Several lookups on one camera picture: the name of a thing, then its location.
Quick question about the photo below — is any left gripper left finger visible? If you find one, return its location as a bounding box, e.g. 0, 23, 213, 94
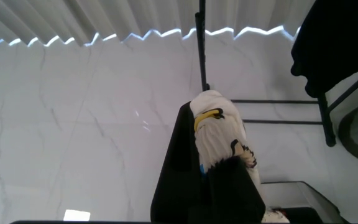
150, 101, 203, 224

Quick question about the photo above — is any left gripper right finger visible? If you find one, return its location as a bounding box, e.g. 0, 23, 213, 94
202, 155, 266, 224

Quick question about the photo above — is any cream printed garment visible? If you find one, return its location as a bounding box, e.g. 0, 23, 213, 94
188, 90, 290, 224

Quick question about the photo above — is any black t-shirt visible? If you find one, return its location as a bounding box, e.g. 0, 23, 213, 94
290, 0, 358, 99

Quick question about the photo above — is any white laundry basket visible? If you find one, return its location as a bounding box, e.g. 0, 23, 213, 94
337, 96, 358, 166

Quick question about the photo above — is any black clothes rack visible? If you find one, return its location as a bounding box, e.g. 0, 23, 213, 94
194, 0, 358, 147

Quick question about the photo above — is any white curtain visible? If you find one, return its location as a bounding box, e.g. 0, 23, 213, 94
0, 0, 316, 47

